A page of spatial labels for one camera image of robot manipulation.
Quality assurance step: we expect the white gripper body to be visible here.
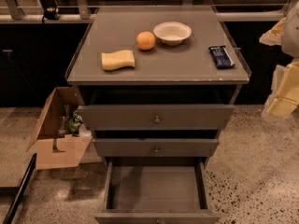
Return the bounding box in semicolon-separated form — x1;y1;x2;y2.
281;1;299;58

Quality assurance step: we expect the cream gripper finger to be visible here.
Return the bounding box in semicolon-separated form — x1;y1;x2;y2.
262;59;299;119
259;18;286;46

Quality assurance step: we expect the yellow sponge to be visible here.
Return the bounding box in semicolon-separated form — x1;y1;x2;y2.
101;49;135;71

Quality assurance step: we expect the grey drawer cabinet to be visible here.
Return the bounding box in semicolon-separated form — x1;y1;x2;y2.
64;5;252;224

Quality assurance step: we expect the grey top drawer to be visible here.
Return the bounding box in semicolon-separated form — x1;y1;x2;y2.
78;105;234;131

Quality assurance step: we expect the grey drawer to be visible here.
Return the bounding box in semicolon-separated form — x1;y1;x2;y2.
78;105;234;131
95;157;220;224
93;139;219;157

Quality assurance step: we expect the brass top drawer knob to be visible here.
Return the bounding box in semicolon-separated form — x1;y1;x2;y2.
153;116;161;124

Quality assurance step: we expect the brass drawer knob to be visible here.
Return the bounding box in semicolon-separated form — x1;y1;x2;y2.
153;146;161;154
153;116;161;124

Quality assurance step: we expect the brass middle drawer knob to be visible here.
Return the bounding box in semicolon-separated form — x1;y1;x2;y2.
153;146;161;154

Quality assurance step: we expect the grey bottom drawer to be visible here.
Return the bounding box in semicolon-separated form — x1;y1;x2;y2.
95;157;220;224

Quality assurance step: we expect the grey middle drawer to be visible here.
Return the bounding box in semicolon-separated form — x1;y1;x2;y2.
93;139;219;157

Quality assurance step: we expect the blue snack bar wrapper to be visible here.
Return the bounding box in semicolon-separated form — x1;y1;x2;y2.
208;46;235;69

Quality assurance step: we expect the white paper bowl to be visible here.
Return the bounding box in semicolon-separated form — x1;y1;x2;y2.
153;21;192;46

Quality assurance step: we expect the orange fruit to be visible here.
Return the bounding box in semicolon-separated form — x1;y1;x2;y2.
136;32;155;50

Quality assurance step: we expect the green bag in box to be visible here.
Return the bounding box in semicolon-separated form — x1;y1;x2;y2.
67;110;83;133

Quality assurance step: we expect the small black device on ledge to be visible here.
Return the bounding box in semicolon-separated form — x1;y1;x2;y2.
43;7;60;20

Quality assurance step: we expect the brown cardboard box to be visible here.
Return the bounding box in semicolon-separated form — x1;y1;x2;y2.
27;87;92;170

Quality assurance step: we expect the black bar on floor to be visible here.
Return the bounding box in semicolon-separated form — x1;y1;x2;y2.
0;154;36;224

